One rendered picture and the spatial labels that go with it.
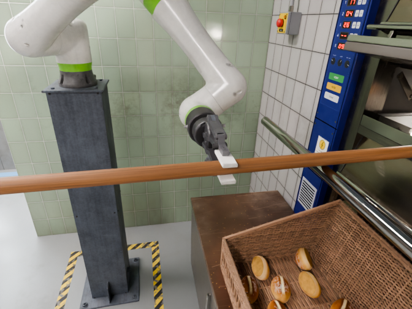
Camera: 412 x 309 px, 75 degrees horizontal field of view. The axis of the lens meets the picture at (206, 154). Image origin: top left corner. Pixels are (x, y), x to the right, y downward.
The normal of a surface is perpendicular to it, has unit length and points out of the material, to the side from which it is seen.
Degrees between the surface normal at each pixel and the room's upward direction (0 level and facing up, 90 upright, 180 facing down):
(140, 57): 90
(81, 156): 90
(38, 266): 0
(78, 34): 88
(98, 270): 90
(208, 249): 0
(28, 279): 0
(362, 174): 70
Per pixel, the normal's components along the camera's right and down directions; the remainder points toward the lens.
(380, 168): -0.91, -0.26
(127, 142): 0.19, 0.44
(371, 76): -0.98, 0.05
